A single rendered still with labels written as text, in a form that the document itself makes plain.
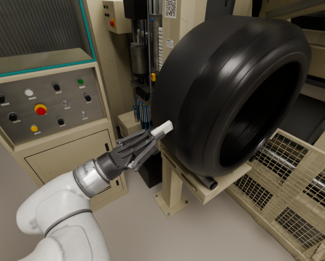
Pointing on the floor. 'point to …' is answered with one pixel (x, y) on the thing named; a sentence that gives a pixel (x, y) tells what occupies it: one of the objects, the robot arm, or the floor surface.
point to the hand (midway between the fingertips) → (162, 130)
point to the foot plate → (171, 206)
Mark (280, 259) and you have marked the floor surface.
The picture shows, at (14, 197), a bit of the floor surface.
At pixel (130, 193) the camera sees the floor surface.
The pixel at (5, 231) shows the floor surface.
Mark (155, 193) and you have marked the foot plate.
